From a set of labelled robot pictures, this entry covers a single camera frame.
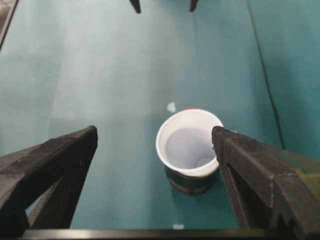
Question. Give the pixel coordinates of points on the small white paper scrap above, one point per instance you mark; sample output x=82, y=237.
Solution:
x=171, y=107
x=178, y=226

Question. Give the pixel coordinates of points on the black table edge strip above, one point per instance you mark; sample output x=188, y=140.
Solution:
x=8, y=23

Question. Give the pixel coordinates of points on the white paper cup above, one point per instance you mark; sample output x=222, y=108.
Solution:
x=175, y=130

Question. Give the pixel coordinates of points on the blue-green table cloth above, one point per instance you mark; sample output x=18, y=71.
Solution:
x=125, y=75

